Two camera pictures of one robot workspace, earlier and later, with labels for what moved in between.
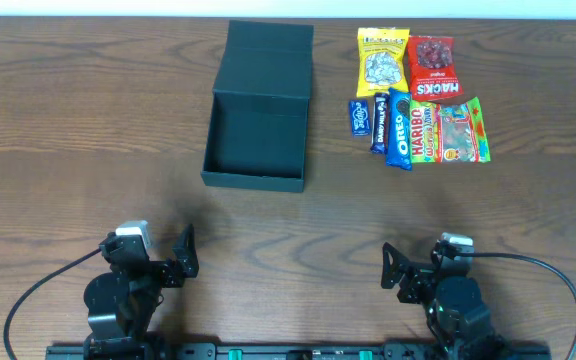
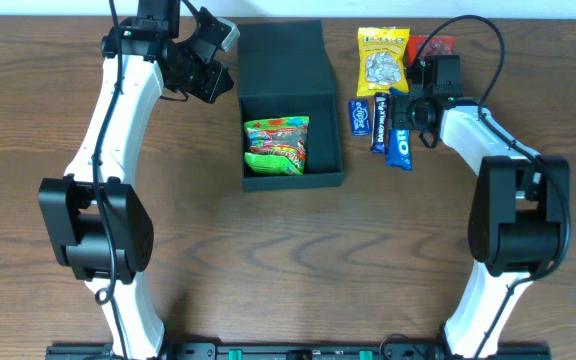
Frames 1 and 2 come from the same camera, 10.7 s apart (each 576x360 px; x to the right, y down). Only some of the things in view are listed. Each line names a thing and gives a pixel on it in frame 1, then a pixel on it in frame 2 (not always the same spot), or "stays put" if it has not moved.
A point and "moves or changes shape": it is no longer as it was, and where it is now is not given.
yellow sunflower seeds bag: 382,63 stays put
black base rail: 298,351 stays put
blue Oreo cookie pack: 399,137 stays put
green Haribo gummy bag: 448,133 moves or changes shape
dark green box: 257,129 → 284,69
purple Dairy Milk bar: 380,128 stays put
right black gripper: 410,278 → 398,113
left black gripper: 169,270 → 208,81
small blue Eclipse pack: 360,118 stays put
